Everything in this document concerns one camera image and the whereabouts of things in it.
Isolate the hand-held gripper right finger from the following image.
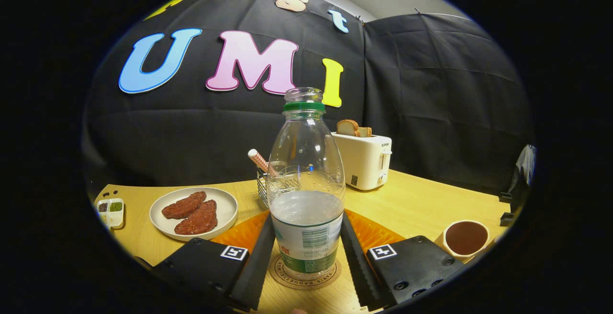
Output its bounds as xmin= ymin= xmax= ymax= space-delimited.
xmin=341 ymin=209 xmax=465 ymax=312

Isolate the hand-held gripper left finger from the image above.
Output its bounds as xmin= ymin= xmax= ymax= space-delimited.
xmin=151 ymin=210 xmax=276 ymax=312

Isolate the round wooden coaster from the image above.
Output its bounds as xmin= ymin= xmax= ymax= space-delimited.
xmin=269 ymin=253 xmax=342 ymax=291

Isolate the clear plastic juice bottle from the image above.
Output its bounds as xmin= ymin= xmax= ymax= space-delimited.
xmin=267 ymin=87 xmax=346 ymax=280

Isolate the beige cup with wooden handle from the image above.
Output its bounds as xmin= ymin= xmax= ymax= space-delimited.
xmin=435 ymin=220 xmax=499 ymax=263

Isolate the white round plate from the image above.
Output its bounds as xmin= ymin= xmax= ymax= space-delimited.
xmin=149 ymin=187 xmax=238 ymax=242

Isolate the brown meat steak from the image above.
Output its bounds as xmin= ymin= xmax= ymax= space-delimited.
xmin=174 ymin=200 xmax=218 ymax=236
xmin=161 ymin=191 xmax=207 ymax=220

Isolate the wooden table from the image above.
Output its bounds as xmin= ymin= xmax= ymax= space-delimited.
xmin=91 ymin=169 xmax=512 ymax=314

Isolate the white toaster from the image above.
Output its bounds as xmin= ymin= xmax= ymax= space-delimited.
xmin=331 ymin=133 xmax=393 ymax=191

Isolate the red striped straw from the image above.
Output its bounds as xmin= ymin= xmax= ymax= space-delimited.
xmin=248 ymin=149 xmax=278 ymax=177

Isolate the small white condiment dish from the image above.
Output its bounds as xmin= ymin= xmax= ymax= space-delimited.
xmin=97 ymin=198 xmax=125 ymax=229

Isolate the dark grey object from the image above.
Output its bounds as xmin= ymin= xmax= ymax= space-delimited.
xmin=499 ymin=144 xmax=537 ymax=227

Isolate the black backdrop cloth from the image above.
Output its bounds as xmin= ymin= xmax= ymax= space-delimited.
xmin=81 ymin=0 xmax=534 ymax=195

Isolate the wire basket holder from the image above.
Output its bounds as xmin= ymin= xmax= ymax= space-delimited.
xmin=257 ymin=163 xmax=300 ymax=208

